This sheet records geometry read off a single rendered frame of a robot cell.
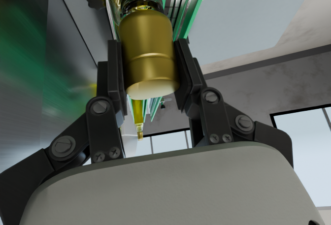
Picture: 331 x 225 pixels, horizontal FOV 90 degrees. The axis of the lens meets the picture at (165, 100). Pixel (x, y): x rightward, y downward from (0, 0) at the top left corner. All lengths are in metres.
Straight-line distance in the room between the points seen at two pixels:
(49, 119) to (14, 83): 0.13
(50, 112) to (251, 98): 3.09
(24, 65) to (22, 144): 0.08
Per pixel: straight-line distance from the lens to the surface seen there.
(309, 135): 3.38
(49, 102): 0.33
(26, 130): 0.22
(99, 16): 0.52
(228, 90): 3.23
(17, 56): 0.22
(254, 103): 3.23
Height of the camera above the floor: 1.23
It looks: 15 degrees down
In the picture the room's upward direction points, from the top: 172 degrees clockwise
